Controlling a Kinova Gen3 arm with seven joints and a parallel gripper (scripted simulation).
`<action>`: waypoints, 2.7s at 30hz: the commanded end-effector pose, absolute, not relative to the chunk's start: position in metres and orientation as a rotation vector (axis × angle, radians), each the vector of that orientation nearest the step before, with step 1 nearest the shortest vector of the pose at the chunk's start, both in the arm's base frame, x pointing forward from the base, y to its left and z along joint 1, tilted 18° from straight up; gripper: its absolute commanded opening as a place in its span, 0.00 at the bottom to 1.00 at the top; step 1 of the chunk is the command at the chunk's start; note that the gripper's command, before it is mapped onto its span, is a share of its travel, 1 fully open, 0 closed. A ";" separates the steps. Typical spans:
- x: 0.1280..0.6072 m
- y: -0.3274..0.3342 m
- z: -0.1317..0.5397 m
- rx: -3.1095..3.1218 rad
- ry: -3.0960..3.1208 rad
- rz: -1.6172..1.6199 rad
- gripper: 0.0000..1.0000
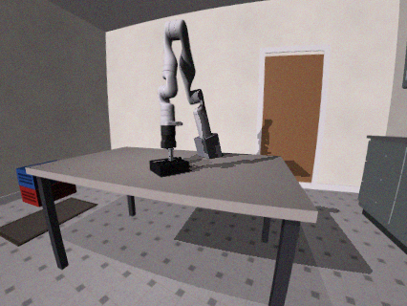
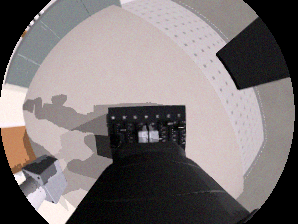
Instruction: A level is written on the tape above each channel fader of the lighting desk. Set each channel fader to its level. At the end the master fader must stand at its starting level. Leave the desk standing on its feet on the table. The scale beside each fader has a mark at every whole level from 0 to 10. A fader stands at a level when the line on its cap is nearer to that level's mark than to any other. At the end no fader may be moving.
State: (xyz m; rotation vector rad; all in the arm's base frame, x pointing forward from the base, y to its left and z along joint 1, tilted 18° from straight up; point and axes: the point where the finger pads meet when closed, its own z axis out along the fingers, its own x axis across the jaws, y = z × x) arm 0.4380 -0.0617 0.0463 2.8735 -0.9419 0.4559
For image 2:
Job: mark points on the black lighting desk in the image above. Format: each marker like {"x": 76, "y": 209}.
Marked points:
{"x": 125, "y": 122}

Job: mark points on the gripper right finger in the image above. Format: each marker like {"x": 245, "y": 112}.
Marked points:
{"x": 153, "y": 134}

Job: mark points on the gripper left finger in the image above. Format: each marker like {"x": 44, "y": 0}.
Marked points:
{"x": 143, "y": 135}

